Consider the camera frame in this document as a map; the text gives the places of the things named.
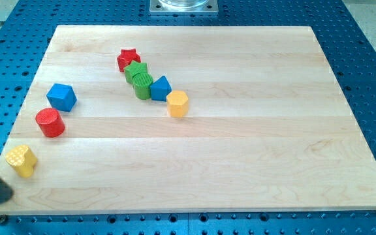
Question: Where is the red star block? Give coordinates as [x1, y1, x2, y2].
[117, 48, 141, 72]

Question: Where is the yellow hexagon block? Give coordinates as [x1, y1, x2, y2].
[166, 90, 189, 118]

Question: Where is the blue triangle block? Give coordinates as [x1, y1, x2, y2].
[150, 76, 172, 101]

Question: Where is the green cylinder block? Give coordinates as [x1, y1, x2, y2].
[133, 72, 153, 100]

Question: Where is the blue cube block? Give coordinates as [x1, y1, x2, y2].
[46, 84, 77, 112]

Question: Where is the green star block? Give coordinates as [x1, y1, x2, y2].
[124, 61, 148, 84]

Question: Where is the yellow heart block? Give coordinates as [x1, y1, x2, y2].
[5, 145, 37, 178]

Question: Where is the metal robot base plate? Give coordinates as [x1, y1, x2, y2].
[149, 0, 219, 15]

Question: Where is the red cylinder block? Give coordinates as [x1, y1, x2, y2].
[35, 108, 65, 138]

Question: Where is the wooden board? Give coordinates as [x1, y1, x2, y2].
[0, 25, 376, 215]

